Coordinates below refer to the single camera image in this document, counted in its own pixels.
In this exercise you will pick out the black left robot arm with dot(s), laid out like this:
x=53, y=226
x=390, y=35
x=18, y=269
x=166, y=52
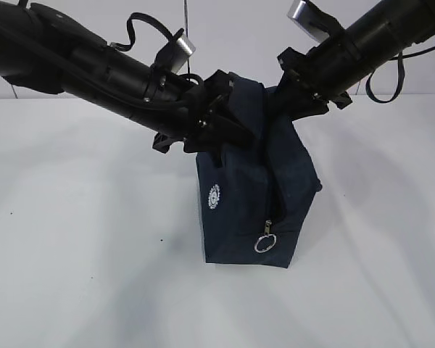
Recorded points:
x=47, y=51

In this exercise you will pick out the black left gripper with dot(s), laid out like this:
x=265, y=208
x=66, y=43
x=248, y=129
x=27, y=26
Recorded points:
x=210, y=123

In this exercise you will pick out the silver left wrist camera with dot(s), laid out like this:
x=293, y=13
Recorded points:
x=175, y=53

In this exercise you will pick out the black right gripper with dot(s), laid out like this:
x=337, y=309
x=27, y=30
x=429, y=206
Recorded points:
x=301, y=92

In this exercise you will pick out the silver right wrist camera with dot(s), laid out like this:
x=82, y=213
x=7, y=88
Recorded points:
x=316, y=23

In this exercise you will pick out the dark navy fabric lunch bag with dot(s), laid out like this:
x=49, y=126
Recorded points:
x=252, y=208

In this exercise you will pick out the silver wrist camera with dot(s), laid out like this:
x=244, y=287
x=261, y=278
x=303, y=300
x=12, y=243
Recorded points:
x=175, y=53
x=316, y=23

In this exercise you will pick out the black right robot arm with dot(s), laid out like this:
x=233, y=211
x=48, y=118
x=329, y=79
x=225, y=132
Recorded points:
x=381, y=35

